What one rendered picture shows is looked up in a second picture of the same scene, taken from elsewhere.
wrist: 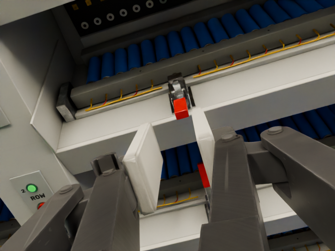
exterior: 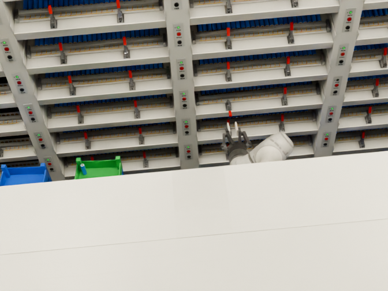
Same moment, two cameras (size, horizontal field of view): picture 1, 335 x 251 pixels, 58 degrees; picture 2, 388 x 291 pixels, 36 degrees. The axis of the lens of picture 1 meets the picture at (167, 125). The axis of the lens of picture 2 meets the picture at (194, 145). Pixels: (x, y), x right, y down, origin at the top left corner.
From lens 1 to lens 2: 251 cm
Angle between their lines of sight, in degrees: 24
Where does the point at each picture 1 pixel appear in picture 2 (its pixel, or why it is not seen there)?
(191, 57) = (232, 95)
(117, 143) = (211, 115)
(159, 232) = (211, 135)
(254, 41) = (249, 94)
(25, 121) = (192, 108)
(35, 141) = (192, 112)
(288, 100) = (253, 111)
